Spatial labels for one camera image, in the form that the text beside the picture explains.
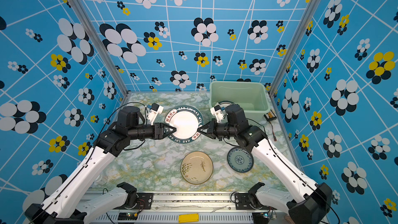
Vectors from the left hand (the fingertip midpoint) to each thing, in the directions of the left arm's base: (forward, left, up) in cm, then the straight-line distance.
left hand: (176, 128), depth 66 cm
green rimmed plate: (+5, -4, 0) cm, 6 cm away
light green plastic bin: (+42, -47, -23) cm, 67 cm away
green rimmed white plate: (+36, -27, -25) cm, 51 cm away
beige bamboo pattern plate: (-7, -8, -29) cm, 31 cm away
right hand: (0, -10, -1) cm, 10 cm away
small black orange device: (+27, -57, -28) cm, 69 cm away
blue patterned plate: (-2, -33, -29) cm, 44 cm away
